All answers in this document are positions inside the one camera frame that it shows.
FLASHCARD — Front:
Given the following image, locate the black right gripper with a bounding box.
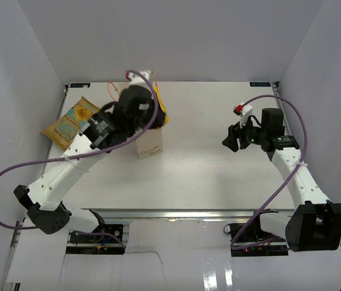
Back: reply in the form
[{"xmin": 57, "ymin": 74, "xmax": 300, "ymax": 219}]
[{"xmin": 222, "ymin": 114, "xmax": 268, "ymax": 153}]

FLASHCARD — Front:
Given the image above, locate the yellow M&M's packet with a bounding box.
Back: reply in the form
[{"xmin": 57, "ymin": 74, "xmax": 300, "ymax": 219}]
[{"xmin": 154, "ymin": 85, "xmax": 169, "ymax": 126}]

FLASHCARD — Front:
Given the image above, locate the yellow chips bag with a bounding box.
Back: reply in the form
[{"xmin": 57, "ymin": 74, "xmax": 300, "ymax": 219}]
[{"xmin": 41, "ymin": 96, "xmax": 100, "ymax": 150}]

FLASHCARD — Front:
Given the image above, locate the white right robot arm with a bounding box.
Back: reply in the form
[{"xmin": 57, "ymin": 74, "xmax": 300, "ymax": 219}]
[{"xmin": 222, "ymin": 104, "xmax": 341, "ymax": 252}]

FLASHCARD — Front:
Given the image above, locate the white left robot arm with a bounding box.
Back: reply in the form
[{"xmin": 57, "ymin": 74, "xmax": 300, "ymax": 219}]
[{"xmin": 13, "ymin": 82, "xmax": 166, "ymax": 242}]

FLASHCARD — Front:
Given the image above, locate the white paper bag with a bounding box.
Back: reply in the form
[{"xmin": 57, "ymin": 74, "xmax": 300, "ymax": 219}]
[{"xmin": 106, "ymin": 70, "xmax": 164, "ymax": 159}]

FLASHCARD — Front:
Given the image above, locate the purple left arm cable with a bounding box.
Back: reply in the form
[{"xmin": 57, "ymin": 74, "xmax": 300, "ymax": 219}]
[{"xmin": 0, "ymin": 70, "xmax": 159, "ymax": 248}]

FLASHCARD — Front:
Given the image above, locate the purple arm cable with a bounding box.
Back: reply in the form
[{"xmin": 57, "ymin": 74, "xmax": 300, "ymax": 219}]
[
  {"xmin": 230, "ymin": 95, "xmax": 308, "ymax": 252},
  {"xmin": 0, "ymin": 70, "xmax": 159, "ymax": 248}
]

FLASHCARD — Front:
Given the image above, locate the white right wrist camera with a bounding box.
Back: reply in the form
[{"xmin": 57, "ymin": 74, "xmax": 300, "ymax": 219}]
[{"xmin": 233, "ymin": 102, "xmax": 253, "ymax": 128}]

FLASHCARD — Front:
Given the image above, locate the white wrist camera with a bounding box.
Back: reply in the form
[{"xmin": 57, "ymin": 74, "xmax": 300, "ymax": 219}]
[
  {"xmin": 233, "ymin": 102, "xmax": 253, "ymax": 128},
  {"xmin": 125, "ymin": 70, "xmax": 152, "ymax": 87}
]

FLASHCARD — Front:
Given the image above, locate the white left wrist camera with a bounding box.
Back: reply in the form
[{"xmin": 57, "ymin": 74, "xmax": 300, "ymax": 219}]
[{"xmin": 125, "ymin": 70, "xmax": 152, "ymax": 87}]

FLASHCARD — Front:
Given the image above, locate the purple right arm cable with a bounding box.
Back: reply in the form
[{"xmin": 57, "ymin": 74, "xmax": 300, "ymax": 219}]
[{"xmin": 230, "ymin": 95, "xmax": 308, "ymax": 252}]

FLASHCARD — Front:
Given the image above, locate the aluminium table edge rail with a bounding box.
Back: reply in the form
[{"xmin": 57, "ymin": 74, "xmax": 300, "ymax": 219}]
[{"xmin": 271, "ymin": 81, "xmax": 291, "ymax": 135}]

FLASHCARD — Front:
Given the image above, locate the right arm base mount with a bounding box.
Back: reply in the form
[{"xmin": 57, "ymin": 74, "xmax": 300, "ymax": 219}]
[{"xmin": 231, "ymin": 226, "xmax": 288, "ymax": 258}]

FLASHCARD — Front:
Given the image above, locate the front aluminium rail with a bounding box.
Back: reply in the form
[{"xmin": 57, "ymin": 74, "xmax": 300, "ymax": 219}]
[{"xmin": 93, "ymin": 209, "xmax": 255, "ymax": 221}]

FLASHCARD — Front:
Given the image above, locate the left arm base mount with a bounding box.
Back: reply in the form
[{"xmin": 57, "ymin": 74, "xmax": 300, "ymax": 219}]
[{"xmin": 66, "ymin": 224, "xmax": 126, "ymax": 255}]

